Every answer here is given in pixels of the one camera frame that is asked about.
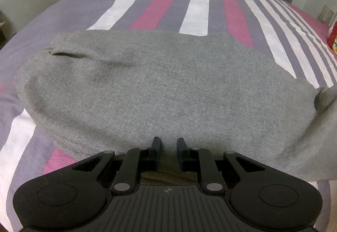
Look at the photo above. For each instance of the colourful printed blanket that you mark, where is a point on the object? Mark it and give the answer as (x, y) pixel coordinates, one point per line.
(333, 37)

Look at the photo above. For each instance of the wall socket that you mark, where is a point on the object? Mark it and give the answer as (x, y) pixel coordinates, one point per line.
(326, 13)

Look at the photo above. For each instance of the grey pants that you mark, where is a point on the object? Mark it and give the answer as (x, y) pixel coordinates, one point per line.
(158, 90)

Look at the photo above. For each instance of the striped bed sheet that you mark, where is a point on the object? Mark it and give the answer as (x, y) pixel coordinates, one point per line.
(168, 0)

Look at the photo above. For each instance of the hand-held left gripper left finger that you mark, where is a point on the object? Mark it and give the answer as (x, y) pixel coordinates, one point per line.
(155, 153)

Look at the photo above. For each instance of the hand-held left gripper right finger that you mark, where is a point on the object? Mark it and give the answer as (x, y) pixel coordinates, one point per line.
(181, 154)

